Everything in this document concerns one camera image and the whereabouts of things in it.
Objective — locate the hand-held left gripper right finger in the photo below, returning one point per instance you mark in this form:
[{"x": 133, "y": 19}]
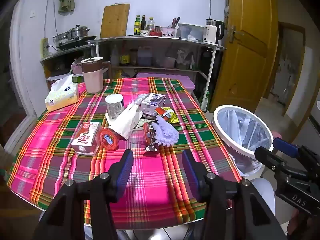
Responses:
[{"x": 190, "y": 172}]

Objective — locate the plastic jug of dark liquid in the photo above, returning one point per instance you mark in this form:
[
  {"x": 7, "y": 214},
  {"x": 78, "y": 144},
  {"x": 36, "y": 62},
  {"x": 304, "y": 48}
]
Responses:
[{"x": 144, "y": 57}]

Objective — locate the green glass bottle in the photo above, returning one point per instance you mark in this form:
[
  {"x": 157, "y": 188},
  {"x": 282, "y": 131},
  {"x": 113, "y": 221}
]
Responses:
[{"x": 137, "y": 26}]

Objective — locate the wooden cutting board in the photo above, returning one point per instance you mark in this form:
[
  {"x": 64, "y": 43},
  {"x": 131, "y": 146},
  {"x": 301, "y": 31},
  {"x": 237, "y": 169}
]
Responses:
[{"x": 115, "y": 21}]

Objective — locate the red silver snack wrapper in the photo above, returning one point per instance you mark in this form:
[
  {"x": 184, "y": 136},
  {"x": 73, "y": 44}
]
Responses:
[{"x": 148, "y": 136}]

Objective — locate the low metal counter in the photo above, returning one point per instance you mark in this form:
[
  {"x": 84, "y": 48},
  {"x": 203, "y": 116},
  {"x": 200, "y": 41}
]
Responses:
[{"x": 57, "y": 53}]

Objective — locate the yellow wooden door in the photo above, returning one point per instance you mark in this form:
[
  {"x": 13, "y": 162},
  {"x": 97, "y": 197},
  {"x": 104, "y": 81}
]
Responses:
[{"x": 247, "y": 67}]

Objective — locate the steel pot with lid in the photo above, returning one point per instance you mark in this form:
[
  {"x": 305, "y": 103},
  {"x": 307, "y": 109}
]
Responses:
[{"x": 78, "y": 32}]

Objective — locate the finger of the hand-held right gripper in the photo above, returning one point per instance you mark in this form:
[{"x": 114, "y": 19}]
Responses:
[
  {"x": 268, "y": 158},
  {"x": 285, "y": 146}
]

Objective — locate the yellow red snack packet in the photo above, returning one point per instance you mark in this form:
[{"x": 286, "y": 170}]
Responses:
[{"x": 167, "y": 115}]

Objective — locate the white black electric kettle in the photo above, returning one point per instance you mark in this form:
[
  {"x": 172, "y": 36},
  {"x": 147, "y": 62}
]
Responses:
[{"x": 210, "y": 32}]

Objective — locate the clear plastic container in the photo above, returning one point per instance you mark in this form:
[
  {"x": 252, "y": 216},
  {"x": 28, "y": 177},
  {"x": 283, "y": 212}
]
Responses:
[{"x": 191, "y": 32}]

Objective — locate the purple lidded storage box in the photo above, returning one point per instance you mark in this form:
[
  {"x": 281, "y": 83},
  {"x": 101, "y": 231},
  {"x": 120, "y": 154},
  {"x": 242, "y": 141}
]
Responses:
[{"x": 175, "y": 76}]

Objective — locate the small green box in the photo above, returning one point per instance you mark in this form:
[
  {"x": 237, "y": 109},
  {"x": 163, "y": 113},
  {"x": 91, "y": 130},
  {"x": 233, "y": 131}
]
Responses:
[{"x": 77, "y": 79}]

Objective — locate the metal shelf unit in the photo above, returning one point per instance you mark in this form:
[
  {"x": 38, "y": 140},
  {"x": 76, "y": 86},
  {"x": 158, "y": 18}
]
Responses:
[{"x": 150, "y": 39}]

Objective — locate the purple white small carton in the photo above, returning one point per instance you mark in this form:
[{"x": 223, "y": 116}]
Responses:
[{"x": 152, "y": 102}]

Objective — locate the crumpled plastic bags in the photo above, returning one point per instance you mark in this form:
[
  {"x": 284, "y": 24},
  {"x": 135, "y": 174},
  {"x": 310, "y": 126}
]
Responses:
[{"x": 185, "y": 60}]

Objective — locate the white yellow tissue pack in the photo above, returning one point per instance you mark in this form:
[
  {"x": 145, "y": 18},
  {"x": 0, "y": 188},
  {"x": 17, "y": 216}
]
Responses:
[{"x": 62, "y": 95}]

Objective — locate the green plastic bottle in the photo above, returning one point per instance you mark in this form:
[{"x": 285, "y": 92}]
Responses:
[{"x": 205, "y": 102}]

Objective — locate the kitchen knives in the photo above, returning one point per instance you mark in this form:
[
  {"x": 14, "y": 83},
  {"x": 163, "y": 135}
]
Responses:
[{"x": 175, "y": 22}]

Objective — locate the steel pan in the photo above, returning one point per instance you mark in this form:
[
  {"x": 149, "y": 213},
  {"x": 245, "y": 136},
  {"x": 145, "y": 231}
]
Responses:
[{"x": 61, "y": 38}]

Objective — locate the white square coaster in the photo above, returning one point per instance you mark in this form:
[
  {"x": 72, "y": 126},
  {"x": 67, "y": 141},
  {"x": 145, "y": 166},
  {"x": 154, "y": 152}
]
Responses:
[{"x": 110, "y": 121}]

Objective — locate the black stove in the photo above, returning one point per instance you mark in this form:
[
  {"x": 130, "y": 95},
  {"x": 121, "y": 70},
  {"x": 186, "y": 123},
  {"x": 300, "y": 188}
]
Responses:
[{"x": 75, "y": 42}]

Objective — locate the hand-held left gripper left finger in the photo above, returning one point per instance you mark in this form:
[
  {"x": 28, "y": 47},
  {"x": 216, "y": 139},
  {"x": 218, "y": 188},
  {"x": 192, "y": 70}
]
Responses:
[{"x": 126, "y": 167}]

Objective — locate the pink jug with brown lid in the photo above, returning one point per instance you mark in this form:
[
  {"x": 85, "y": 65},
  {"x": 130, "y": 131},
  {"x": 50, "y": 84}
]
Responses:
[{"x": 92, "y": 80}]

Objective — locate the white plastic bottle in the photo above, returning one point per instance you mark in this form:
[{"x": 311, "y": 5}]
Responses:
[{"x": 114, "y": 57}]

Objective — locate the yellow power strip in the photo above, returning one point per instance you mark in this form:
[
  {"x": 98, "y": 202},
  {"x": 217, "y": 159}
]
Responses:
[{"x": 44, "y": 47}]

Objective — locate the soy sauce bottle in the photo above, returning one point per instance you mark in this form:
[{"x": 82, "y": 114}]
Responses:
[{"x": 124, "y": 57}]

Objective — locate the pink green plaid tablecloth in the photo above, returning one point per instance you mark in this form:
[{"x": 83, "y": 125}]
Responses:
[{"x": 155, "y": 180}]

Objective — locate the white paper cup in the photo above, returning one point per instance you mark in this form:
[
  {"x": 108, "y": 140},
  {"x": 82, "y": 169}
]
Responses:
[{"x": 114, "y": 107}]

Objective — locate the white round stool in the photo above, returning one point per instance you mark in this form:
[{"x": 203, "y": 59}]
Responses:
[{"x": 262, "y": 195}]

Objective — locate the white plastic wrapper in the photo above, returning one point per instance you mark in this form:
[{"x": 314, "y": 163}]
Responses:
[{"x": 140, "y": 99}]

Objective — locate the dark glass bottle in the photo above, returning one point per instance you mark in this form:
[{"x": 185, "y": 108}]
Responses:
[{"x": 143, "y": 23}]

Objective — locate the white round bin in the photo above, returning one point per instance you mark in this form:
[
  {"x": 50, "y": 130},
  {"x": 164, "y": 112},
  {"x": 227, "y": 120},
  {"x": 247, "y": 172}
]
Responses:
[{"x": 237, "y": 151}]

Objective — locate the clear glass bottle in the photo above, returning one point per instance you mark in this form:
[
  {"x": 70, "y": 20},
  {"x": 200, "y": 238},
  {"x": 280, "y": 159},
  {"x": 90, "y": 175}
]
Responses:
[{"x": 150, "y": 24}]

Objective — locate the pink utensil holder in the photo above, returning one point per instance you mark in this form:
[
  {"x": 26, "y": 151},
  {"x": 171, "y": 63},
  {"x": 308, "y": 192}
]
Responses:
[{"x": 168, "y": 32}]

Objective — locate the clear plastic bin liner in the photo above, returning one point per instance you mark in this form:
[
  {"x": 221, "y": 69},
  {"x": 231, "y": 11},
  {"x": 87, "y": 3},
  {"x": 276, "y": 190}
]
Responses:
[{"x": 247, "y": 130}]

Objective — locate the red white milk carton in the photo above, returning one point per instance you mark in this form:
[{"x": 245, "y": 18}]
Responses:
[{"x": 85, "y": 135}]

